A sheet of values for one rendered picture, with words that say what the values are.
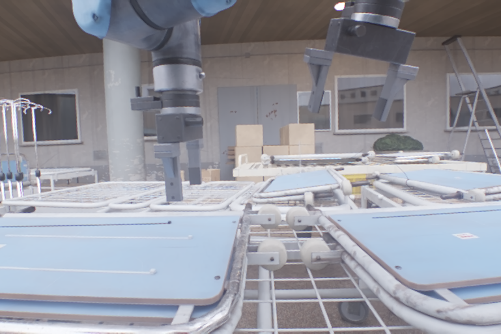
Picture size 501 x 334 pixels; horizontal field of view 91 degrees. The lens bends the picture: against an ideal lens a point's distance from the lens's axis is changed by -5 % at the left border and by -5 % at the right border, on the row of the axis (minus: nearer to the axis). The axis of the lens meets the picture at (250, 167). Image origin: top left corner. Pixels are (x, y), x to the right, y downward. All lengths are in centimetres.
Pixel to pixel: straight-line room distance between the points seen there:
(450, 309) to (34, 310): 56
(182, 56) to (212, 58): 634
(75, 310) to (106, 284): 5
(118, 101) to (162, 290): 452
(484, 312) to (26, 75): 911
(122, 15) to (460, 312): 56
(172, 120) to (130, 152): 431
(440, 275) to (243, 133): 357
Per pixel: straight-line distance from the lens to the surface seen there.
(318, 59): 46
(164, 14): 38
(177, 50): 50
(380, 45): 49
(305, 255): 57
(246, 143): 389
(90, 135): 774
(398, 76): 53
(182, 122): 46
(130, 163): 477
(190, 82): 49
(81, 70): 810
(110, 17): 42
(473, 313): 44
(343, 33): 46
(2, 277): 59
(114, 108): 485
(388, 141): 582
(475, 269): 54
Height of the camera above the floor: 75
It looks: 4 degrees down
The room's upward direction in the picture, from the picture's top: 2 degrees counter-clockwise
